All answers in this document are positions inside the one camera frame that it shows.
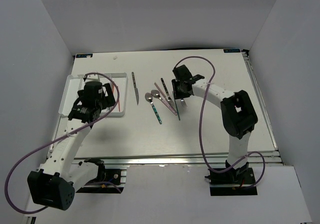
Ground orange chopstick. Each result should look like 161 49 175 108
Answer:
111 84 121 112

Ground teal handled fork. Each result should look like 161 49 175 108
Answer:
180 99 188 108

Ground black handled fork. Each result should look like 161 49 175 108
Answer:
160 78 175 109

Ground teal chopstick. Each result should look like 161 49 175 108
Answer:
174 99 181 121

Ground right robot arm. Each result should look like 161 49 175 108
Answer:
171 65 258 183

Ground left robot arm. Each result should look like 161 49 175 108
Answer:
27 81 116 210

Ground white divided plastic tray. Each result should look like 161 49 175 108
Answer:
58 73 128 118

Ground left blue table label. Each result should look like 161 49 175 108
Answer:
75 53 93 58

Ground blue table label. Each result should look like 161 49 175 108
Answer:
223 49 241 53
75 53 93 58

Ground right blue table label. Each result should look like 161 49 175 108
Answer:
223 49 241 53

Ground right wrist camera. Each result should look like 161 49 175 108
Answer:
175 65 187 71

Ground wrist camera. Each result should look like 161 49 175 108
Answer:
83 74 100 82
175 65 187 71

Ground pink handled spoon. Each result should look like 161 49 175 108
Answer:
151 90 178 116

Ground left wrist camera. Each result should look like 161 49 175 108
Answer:
83 74 100 82

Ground black handled table knife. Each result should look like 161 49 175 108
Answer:
131 72 139 105

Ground teal handled spoon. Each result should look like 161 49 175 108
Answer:
145 92 162 124

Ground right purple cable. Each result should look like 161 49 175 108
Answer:
174 56 266 190

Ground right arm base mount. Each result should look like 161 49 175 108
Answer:
205 168 258 196

